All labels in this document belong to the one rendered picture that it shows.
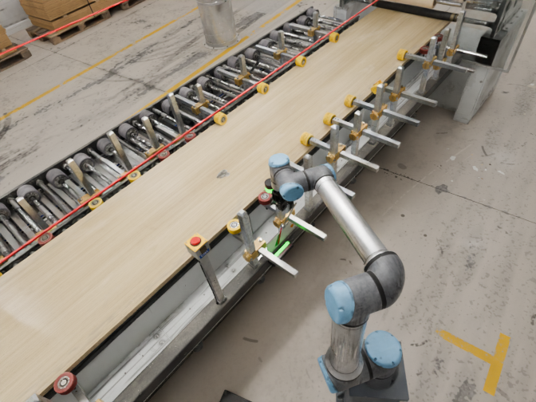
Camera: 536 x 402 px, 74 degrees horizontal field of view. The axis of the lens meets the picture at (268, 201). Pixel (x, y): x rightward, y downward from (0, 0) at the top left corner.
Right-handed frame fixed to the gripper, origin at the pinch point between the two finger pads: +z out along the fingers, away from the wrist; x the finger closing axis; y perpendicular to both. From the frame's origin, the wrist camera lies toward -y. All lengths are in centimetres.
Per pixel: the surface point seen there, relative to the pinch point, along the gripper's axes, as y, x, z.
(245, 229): 23.4, -6.0, -4.7
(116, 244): 65, -65, 11
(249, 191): -4.8, -32.7, 11.0
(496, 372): -38, 121, 101
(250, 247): 22.8, -6.0, 11.4
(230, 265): 28, -23, 39
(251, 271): 25.9, -6.2, 30.9
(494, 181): -193, 66, 101
